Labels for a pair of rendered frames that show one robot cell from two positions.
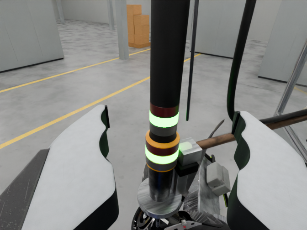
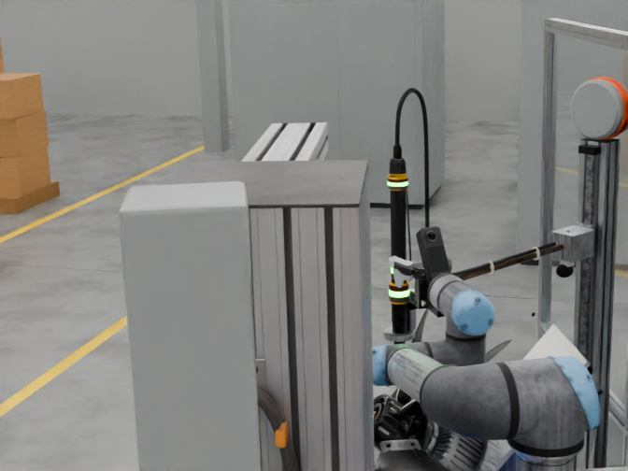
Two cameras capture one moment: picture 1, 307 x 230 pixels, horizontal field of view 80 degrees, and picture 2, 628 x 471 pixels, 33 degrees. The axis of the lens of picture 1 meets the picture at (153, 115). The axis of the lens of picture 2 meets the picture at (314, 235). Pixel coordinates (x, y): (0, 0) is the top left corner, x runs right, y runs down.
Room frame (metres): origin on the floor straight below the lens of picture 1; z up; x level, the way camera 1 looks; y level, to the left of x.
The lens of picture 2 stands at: (-1.91, 0.82, 2.29)
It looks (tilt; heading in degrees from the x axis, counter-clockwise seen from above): 15 degrees down; 343
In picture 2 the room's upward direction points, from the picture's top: 2 degrees counter-clockwise
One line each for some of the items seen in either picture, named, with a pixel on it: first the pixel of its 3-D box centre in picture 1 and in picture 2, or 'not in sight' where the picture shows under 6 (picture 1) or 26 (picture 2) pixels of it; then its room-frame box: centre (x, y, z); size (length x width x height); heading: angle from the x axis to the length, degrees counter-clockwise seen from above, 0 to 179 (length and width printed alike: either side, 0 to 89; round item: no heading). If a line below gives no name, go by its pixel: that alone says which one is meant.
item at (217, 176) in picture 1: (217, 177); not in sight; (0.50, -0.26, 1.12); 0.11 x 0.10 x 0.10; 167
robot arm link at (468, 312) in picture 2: not in sight; (466, 309); (-0.19, 0.00, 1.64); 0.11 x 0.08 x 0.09; 177
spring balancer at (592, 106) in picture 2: not in sight; (601, 108); (0.46, -0.68, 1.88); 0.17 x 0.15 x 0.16; 167
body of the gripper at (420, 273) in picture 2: not in sight; (435, 287); (-0.04, 0.00, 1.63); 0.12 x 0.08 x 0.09; 177
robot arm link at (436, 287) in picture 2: not in sight; (451, 295); (-0.12, 0.00, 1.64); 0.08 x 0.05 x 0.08; 87
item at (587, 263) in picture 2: not in sight; (585, 263); (0.44, -0.64, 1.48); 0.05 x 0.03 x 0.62; 22
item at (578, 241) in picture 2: not in sight; (574, 243); (0.42, -0.59, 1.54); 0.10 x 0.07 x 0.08; 112
